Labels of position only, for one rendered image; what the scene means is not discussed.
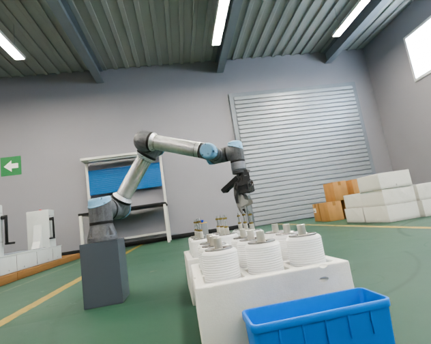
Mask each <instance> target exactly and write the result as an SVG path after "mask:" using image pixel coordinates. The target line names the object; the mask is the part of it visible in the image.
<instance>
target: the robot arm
mask: <svg viewBox="0 0 431 344"><path fill-rule="evenodd" d="M133 142H134V146H135V148H136V149H137V151H136V152H137V157H136V159H135V161H134V162H133V164H132V166H131V167H130V170H129V171H128V173H127V175H126V177H125V179H124V180H123V182H122V184H121V185H120V187H119V189H118V191H117V192H114V193H113V194H112V196H111V197H110V196H105V197H98V198H94V199H90V200H88V206H87V207H88V211H89V234H88V237H87V243H88V244H90V243H95V242H103V241H108V240H116V239H119V238H118V234H117V231H116V229H115V227H114V224H113V220H121V219H123V218H125V217H127V216H128V215H129V213H130V211H131V203H132V200H131V198H132V195H133V194H134V192H135V190H136V189H137V187H138V185H139V184H140V181H141V180H142V178H143V176H144V174H145V173H146V171H147V169H148V168H149V165H150V164H151V163H152V162H155V160H156V158H157V157H158V156H161V155H162V154H163V153H164V152H170V153H174V154H181V155H185V156H192V157H197V158H203V159H206V160H207V162H208V164H218V163H222V162H228V161H230V162H231V169H232V172H233V175H237V176H235V177H234V178H233V179H232V180H231V181H230V182H229V183H228V184H227V185H225V186H224V187H223V188H222V189H221V191H222V192H223V193H227V192H229V191H230V190H231V189H232V188H234V197H235V201H236V204H237V207H238V209H239V211H240V212H241V214H242V213H243V211H244V213H246V207H248V206H249V205H252V204H253V200H251V199H248V196H247V195H246V194H245V193H251V192H254V191H255V190H254V182H253V181H252V180H250V174H249V173H250V170H248V169H246V162H245V157H244V152H243V145H242V142H241V141H230V142H228V145H227V146H228V147H223V148H220V149H219V148H218V147H216V146H215V145H214V144H212V143H200V142H196V141H188V140H183V139H176V138H172V137H164V136H160V135H157V134H156V133H155V132H150V131H147V130H141V131H139V132H137V133H136V134H135V136H134V140H133Z"/></svg>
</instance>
